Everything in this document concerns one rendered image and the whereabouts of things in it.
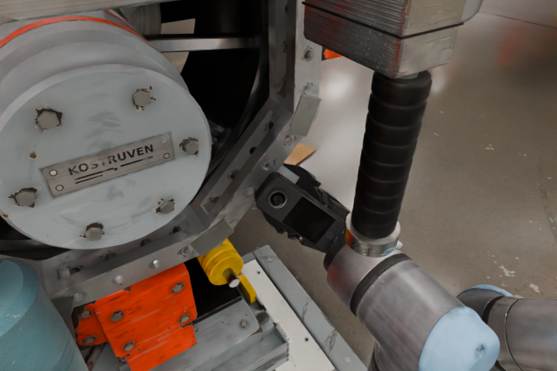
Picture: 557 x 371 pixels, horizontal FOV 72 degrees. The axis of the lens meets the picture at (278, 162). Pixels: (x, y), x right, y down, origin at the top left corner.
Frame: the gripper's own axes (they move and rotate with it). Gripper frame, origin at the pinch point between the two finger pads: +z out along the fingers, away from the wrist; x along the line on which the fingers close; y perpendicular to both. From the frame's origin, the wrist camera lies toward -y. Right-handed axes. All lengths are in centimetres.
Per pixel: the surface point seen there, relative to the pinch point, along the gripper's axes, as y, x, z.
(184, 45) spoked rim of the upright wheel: -19.1, 8.1, 4.3
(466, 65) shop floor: 200, 111, 104
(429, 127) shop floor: 138, 48, 60
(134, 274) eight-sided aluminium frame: -12.5, -18.2, -6.2
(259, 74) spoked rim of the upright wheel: -8.8, 11.1, 2.4
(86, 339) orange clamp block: -12.6, -28.9, -6.4
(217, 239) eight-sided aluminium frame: -4.7, -10.2, -6.5
